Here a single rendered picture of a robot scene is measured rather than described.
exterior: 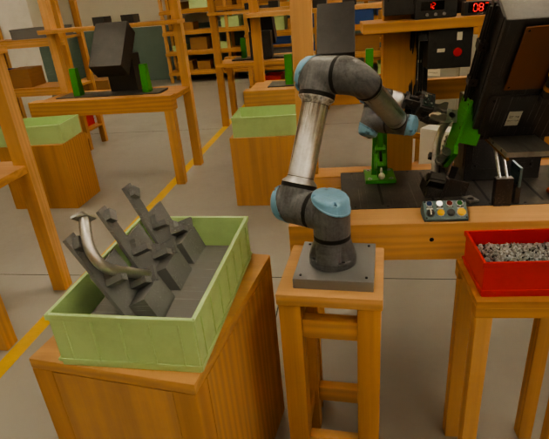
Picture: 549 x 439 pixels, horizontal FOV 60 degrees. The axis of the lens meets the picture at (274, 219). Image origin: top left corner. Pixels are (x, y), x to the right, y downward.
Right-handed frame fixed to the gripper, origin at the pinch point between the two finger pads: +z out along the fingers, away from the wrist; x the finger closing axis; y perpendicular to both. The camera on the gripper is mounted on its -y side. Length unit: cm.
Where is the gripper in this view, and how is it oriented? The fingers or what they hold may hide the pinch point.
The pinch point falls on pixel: (449, 117)
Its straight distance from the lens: 201.5
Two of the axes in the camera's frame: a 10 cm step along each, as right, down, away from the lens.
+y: 0.9, -3.2, -9.4
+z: 9.7, 2.3, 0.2
